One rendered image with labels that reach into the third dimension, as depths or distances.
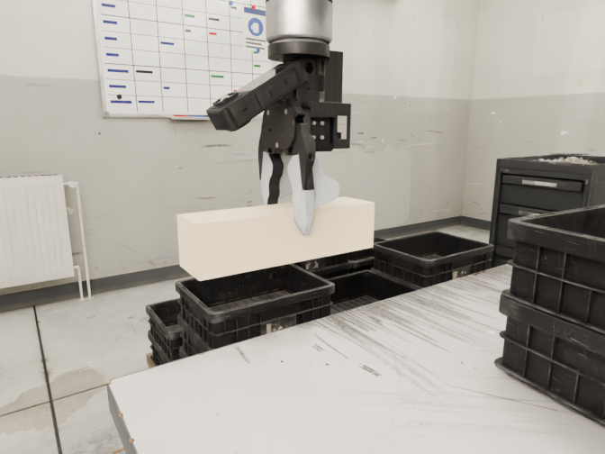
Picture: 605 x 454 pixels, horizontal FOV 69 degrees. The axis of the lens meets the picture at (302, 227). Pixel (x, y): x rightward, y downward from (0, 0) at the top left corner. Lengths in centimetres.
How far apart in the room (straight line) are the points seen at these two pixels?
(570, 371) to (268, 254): 41
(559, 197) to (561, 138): 229
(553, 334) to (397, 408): 22
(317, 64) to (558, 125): 410
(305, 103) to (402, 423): 40
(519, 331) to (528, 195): 170
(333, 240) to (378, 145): 357
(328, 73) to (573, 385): 49
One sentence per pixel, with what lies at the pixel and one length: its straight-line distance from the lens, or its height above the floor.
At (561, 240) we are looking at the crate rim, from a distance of 63.
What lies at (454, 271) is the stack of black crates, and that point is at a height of 53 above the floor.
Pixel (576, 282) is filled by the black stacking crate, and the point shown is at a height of 87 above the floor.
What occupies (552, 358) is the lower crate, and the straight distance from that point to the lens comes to 68.
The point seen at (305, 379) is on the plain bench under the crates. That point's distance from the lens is 67.
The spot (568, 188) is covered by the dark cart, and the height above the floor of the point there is 79.
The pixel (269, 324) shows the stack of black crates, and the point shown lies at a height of 52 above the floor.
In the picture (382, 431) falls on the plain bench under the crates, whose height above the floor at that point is 70.
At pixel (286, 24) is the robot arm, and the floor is 116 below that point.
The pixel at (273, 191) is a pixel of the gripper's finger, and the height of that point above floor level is 98.
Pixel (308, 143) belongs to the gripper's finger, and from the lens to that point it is 48.
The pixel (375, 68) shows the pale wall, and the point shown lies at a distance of 408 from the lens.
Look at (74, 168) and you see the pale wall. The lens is 301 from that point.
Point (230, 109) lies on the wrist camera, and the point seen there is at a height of 107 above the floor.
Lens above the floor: 106
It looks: 13 degrees down
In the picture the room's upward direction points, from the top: straight up
